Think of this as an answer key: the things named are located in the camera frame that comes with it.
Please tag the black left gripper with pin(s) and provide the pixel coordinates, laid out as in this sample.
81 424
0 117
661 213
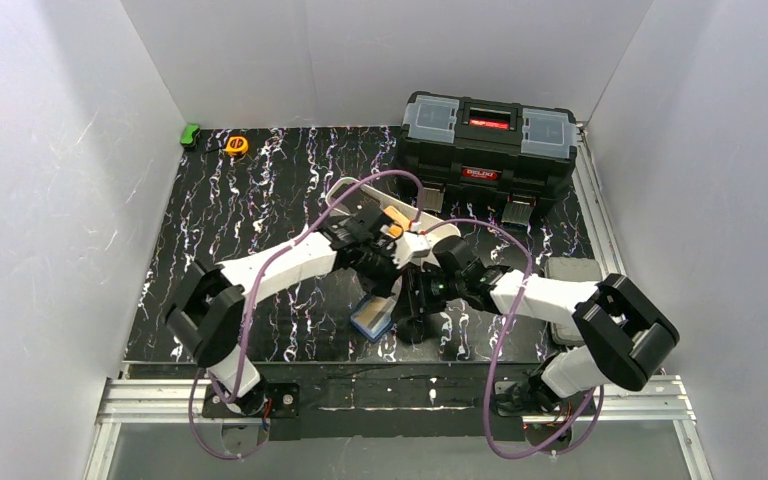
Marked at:
379 278

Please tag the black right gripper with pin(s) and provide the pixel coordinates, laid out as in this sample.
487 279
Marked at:
420 302

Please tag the blue leather card holder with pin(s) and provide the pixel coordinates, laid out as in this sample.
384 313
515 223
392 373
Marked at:
372 317

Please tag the orange card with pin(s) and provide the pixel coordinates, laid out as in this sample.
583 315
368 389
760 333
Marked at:
400 223

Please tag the white oblong plastic tray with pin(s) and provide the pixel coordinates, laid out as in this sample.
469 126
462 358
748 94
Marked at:
368 196

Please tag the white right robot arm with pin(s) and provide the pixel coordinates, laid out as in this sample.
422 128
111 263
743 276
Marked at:
626 337

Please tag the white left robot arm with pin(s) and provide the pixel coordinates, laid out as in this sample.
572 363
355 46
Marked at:
212 309

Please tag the black plastic toolbox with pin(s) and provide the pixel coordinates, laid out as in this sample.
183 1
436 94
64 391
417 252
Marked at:
516 159

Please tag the grey pad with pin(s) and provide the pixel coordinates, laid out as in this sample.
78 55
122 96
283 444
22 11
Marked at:
574 270

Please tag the yellow tape measure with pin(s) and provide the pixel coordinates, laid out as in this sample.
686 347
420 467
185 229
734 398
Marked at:
236 145

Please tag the green small object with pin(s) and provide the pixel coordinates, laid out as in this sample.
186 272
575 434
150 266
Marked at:
189 136

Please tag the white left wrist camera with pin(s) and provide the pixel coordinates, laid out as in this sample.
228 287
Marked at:
411 247

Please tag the aluminium frame rail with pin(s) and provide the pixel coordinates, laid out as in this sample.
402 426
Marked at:
375 420

